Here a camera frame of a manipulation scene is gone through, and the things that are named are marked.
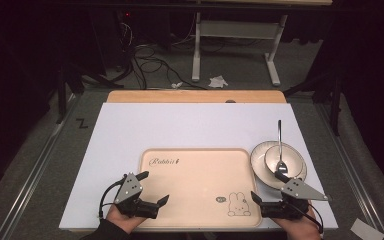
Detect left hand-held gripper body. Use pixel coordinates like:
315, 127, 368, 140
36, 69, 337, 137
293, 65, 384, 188
114, 172, 160, 220

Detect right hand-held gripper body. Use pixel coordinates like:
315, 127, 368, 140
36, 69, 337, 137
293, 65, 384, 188
260, 178, 330, 221

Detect white bowl with dark rim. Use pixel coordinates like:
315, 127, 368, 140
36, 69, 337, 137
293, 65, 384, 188
264, 144, 305, 179

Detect white plate with dark rim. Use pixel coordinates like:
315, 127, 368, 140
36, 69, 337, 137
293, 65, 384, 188
249, 140, 308, 191

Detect beige rabbit print tray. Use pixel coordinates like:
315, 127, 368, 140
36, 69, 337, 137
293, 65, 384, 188
137, 147, 264, 229

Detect metal spoon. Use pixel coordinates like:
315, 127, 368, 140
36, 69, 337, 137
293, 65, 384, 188
275, 119, 289, 176

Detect person's left hand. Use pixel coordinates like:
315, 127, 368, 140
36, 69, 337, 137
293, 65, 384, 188
105, 203, 148, 234

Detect person's right hand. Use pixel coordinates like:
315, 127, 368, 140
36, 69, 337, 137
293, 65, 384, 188
273, 207, 323, 240

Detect white board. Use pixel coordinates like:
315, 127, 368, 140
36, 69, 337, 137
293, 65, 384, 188
58, 102, 339, 232

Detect flat white paper sheet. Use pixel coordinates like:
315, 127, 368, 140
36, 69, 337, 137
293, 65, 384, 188
349, 218, 384, 240

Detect wooden table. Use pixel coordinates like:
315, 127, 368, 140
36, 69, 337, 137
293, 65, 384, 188
106, 89, 288, 104

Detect black metal stand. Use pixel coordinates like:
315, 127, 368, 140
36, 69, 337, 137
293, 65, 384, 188
283, 71, 344, 136
54, 63, 124, 124

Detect large crumpled white paper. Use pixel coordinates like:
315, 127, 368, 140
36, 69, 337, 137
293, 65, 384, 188
208, 75, 229, 89

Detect left hand-held gripper black cable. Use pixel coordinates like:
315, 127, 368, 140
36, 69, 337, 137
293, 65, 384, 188
98, 181, 125, 219

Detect hand-held gripper black cable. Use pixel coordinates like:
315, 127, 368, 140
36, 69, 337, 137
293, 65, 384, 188
286, 201, 324, 234
98, 181, 125, 219

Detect right hand-held gripper black cable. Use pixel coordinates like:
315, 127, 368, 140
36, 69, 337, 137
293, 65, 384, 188
286, 201, 324, 234

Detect metal floor rail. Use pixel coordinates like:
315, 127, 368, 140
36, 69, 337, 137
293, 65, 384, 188
0, 94, 81, 240
316, 103, 384, 240

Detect black floor cables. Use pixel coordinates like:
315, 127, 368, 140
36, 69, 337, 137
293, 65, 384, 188
119, 23, 211, 90

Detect white metal desk frame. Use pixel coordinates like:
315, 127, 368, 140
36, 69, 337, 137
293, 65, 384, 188
191, 12, 289, 87

